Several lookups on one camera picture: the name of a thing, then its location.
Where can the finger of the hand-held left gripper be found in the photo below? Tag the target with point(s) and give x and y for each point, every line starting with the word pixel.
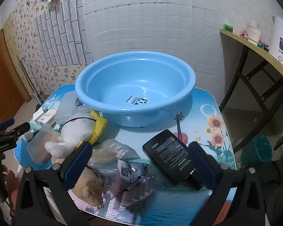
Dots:
pixel 22 127
pixel 7 123

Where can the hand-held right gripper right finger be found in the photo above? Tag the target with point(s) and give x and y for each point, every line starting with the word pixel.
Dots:
pixel 202 167

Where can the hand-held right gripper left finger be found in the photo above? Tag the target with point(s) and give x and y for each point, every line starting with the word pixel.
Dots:
pixel 77 162

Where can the beige plush toy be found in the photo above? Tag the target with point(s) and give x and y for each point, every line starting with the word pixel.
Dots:
pixel 89 183

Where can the clear bag of wooden sticks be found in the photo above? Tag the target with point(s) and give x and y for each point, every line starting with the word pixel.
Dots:
pixel 41 143

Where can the white and orange tissue pack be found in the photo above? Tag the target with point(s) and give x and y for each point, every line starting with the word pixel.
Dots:
pixel 47 116

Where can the white plush rabbit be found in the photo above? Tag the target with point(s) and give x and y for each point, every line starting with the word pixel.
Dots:
pixel 75 129

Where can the black power adapter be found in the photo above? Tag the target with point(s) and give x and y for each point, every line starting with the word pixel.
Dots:
pixel 169 150

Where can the clear bag of cotton swabs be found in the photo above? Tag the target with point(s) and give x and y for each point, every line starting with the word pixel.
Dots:
pixel 115 150

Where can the yellow mesh scrubber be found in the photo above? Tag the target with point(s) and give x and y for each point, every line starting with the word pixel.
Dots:
pixel 100 124

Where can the translucent plastic box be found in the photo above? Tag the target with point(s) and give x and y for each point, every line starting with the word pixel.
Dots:
pixel 66 108

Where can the silver wrapper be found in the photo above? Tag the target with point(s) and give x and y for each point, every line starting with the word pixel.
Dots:
pixel 132 171

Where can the blue plastic basin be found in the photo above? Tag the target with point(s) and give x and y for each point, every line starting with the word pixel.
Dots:
pixel 136 91

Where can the wooden door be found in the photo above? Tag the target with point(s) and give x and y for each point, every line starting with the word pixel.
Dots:
pixel 2 75

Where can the side table with black legs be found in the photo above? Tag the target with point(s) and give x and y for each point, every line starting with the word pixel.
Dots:
pixel 250 46

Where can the pink ornament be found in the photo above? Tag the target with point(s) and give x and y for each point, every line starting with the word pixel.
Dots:
pixel 244 34

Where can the small green box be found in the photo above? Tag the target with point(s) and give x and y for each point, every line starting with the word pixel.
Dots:
pixel 227 27

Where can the white cup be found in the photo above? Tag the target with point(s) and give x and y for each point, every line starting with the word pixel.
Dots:
pixel 253 33

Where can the white electric kettle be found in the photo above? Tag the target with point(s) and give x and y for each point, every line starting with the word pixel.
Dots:
pixel 281 40

